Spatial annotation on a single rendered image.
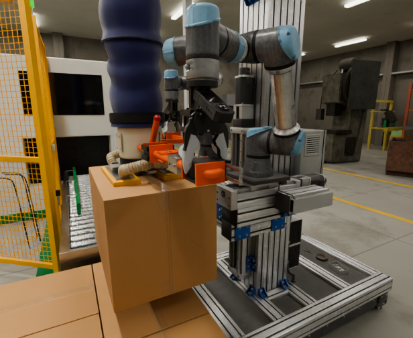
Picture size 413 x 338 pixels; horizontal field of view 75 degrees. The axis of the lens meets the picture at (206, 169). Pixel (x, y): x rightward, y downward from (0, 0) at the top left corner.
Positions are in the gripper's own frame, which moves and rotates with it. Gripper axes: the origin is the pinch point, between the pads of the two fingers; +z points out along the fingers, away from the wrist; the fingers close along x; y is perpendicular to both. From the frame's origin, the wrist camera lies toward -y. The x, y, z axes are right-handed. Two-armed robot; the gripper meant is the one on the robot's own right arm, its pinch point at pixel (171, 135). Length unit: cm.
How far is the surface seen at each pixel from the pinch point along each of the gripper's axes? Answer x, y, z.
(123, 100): -33, 37, -17
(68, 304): -59, 29, 66
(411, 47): 1115, -427, -247
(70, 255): -57, -5, 61
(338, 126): 616, -337, 23
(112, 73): -36, 34, -27
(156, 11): -19, 38, -50
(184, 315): -19, 59, 66
